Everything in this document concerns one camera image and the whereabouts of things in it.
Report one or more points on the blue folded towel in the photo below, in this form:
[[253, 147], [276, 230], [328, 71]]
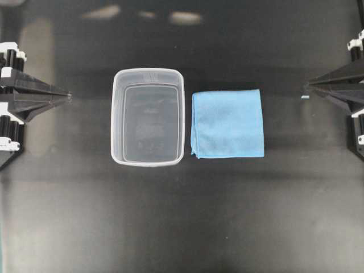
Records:
[[227, 124]]

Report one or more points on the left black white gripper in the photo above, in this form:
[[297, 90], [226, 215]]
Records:
[[14, 114]]

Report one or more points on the clear plastic container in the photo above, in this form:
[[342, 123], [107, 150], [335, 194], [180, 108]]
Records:
[[148, 117]]

